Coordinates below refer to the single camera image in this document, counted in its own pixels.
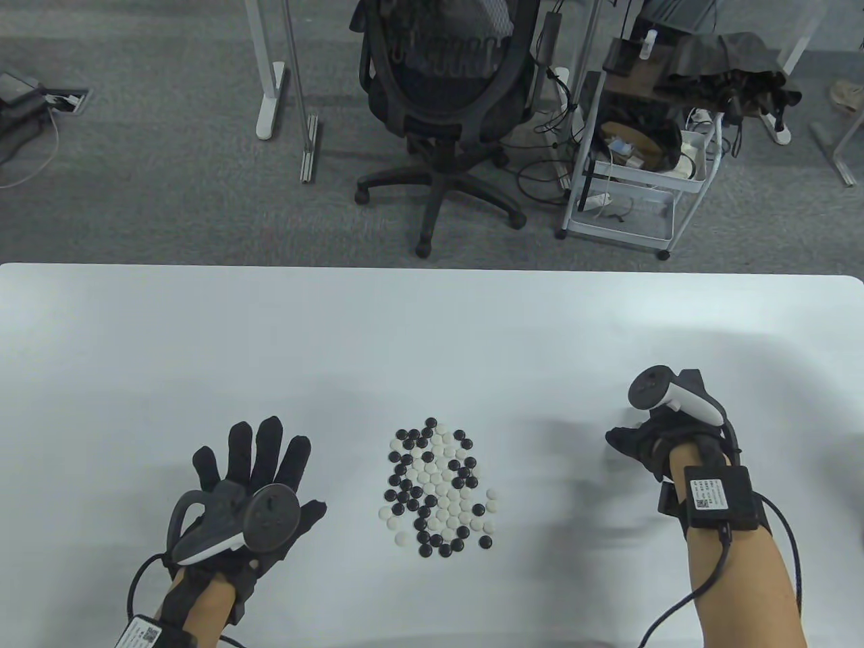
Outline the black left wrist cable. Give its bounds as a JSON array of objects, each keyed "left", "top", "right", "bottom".
[{"left": 127, "top": 553, "right": 169, "bottom": 622}]

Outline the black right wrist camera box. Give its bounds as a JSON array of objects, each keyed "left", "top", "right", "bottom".
[{"left": 683, "top": 464, "right": 767, "bottom": 534}]

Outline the person's right hand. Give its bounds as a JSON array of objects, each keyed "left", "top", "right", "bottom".
[{"left": 605, "top": 368, "right": 740, "bottom": 483}]

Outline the aluminium profile post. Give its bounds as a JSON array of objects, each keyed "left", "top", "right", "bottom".
[{"left": 280, "top": 0, "right": 319, "bottom": 183}]

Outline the black power adapter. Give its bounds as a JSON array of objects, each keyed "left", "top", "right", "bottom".
[{"left": 537, "top": 10, "right": 562, "bottom": 66}]

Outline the white desk leg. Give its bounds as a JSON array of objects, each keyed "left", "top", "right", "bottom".
[
  {"left": 783, "top": 0, "right": 831, "bottom": 75},
  {"left": 244, "top": 0, "right": 288, "bottom": 141}
]

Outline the person's left hand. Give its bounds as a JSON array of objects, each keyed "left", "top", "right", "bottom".
[{"left": 192, "top": 416, "right": 328, "bottom": 625}]

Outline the grey white right hand controller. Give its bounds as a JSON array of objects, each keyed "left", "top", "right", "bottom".
[{"left": 628, "top": 366, "right": 724, "bottom": 426}]

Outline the person's right forearm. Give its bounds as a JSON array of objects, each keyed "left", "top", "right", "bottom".
[{"left": 665, "top": 442, "right": 807, "bottom": 648}]

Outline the black mesh office chair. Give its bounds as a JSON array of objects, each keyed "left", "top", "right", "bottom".
[{"left": 351, "top": 0, "right": 544, "bottom": 259}]

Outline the black cloth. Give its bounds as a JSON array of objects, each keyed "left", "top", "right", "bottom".
[{"left": 655, "top": 30, "right": 804, "bottom": 115}]

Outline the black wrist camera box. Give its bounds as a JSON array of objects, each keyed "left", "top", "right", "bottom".
[
  {"left": 683, "top": 464, "right": 767, "bottom": 534},
  {"left": 111, "top": 616, "right": 193, "bottom": 648}
]

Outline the white power strip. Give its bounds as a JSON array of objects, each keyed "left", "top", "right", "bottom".
[{"left": 756, "top": 107, "right": 792, "bottom": 146}]

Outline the mixed black white go stones pile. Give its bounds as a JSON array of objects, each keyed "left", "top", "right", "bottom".
[{"left": 378, "top": 418, "right": 502, "bottom": 559}]

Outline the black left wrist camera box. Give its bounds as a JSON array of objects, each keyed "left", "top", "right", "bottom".
[{"left": 111, "top": 616, "right": 193, "bottom": 648}]

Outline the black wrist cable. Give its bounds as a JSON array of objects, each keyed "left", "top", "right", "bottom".
[
  {"left": 638, "top": 493, "right": 804, "bottom": 648},
  {"left": 127, "top": 553, "right": 169, "bottom": 622}
]

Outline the white utility cart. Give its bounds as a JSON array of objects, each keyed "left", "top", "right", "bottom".
[{"left": 555, "top": 37, "right": 726, "bottom": 262}]

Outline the grey white hand controller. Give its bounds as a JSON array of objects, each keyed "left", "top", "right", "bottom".
[
  {"left": 628, "top": 366, "right": 724, "bottom": 426},
  {"left": 165, "top": 485, "right": 301, "bottom": 568}
]

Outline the floor socket box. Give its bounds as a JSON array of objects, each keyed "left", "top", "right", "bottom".
[{"left": 43, "top": 86, "right": 92, "bottom": 115}]

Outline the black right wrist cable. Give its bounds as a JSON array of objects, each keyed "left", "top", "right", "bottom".
[{"left": 638, "top": 493, "right": 804, "bottom": 648}]

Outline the grey metal floor foot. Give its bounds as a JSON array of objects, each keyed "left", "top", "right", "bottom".
[{"left": 810, "top": 120, "right": 858, "bottom": 188}]

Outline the grey white left hand controller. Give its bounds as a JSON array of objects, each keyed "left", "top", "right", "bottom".
[{"left": 165, "top": 485, "right": 301, "bottom": 568}]

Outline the person's left forearm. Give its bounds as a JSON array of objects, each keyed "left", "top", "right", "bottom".
[{"left": 152, "top": 570, "right": 237, "bottom": 648}]

